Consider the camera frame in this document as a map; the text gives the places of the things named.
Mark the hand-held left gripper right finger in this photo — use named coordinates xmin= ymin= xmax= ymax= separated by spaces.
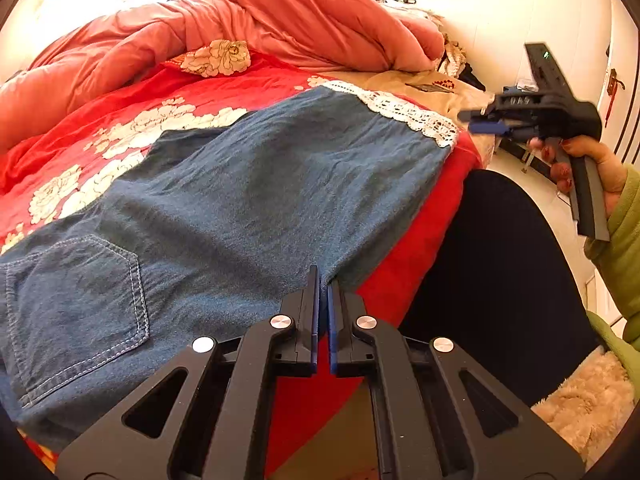
xmin=327 ymin=277 xmax=586 ymax=480

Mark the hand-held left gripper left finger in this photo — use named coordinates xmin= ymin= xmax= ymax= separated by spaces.
xmin=55 ymin=265 xmax=321 ymax=480

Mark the blue denim pants lace hem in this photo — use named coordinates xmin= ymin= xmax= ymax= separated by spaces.
xmin=0 ymin=85 xmax=461 ymax=438

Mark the person's right forearm green sleeve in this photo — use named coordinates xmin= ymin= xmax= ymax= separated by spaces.
xmin=584 ymin=165 xmax=640 ymax=351

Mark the person's right hand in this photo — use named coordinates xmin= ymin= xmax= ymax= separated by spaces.
xmin=527 ymin=137 xmax=628 ymax=221

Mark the pile of clothes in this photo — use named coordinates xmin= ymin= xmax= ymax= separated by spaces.
xmin=437 ymin=35 xmax=496 ymax=93

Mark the small dark patterned item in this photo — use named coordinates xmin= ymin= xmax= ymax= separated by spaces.
xmin=405 ymin=79 xmax=456 ymax=95

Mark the white door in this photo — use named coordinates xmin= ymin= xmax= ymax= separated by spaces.
xmin=600 ymin=0 xmax=640 ymax=166

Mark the person's leg in black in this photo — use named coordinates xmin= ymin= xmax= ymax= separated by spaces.
xmin=400 ymin=170 xmax=601 ymax=408

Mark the pink quilt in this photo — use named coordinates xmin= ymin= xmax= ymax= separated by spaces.
xmin=0 ymin=0 xmax=446 ymax=156

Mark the fluffy beige fleece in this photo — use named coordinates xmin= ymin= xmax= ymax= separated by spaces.
xmin=530 ymin=345 xmax=637 ymax=456

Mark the cream floral cloth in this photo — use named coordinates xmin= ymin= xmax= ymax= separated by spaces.
xmin=180 ymin=40 xmax=252 ymax=78

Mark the red floral blanket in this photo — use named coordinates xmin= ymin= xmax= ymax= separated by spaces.
xmin=0 ymin=52 xmax=483 ymax=478

